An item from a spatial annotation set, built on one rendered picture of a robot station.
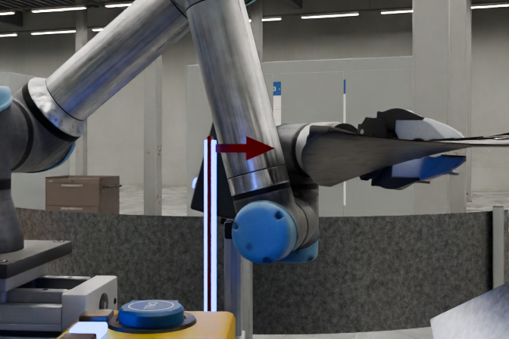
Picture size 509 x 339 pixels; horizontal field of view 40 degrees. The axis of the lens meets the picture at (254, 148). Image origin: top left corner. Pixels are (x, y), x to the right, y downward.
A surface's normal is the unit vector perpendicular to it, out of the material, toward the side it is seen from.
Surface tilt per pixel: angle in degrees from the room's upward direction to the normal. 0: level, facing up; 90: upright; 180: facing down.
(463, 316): 55
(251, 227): 90
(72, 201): 90
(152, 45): 128
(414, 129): 84
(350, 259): 90
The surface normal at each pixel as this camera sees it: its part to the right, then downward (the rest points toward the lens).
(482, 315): -0.69, -0.57
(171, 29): 0.29, 0.62
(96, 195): -0.26, 0.00
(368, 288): 0.20, 0.00
